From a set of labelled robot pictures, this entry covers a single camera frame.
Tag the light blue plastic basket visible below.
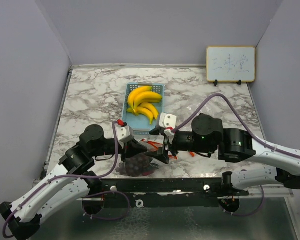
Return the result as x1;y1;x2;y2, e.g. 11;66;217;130
121;82;165;135

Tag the small framed whiteboard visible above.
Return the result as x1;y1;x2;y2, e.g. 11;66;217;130
206;45;256;86

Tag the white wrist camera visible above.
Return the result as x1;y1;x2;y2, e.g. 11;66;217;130
158;112;177;137
116;119;134;147

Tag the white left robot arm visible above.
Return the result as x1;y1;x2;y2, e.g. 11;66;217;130
0;121;148;240

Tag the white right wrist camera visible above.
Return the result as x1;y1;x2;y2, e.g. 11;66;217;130
158;112;177;137

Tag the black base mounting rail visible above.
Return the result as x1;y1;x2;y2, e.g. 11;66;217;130
88;177;249;209

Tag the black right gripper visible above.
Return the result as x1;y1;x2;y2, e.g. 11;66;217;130
144;129;214;164

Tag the yellow banana bunch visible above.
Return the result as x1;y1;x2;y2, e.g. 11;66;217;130
126;85;163;125

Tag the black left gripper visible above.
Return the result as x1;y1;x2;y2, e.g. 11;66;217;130
91;138;148;163

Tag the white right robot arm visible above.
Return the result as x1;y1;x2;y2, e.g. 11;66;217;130
146;113;300;196

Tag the clear orange zipper bag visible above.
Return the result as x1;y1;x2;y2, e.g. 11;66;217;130
115;138;163;177

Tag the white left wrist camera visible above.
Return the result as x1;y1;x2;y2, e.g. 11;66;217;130
116;119;134;147

